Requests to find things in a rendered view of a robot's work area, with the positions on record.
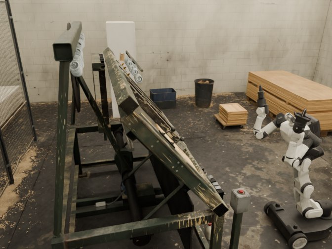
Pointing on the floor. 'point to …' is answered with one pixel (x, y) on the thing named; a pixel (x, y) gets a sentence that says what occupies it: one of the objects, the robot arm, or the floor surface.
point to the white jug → (208, 231)
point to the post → (235, 230)
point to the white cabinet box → (121, 48)
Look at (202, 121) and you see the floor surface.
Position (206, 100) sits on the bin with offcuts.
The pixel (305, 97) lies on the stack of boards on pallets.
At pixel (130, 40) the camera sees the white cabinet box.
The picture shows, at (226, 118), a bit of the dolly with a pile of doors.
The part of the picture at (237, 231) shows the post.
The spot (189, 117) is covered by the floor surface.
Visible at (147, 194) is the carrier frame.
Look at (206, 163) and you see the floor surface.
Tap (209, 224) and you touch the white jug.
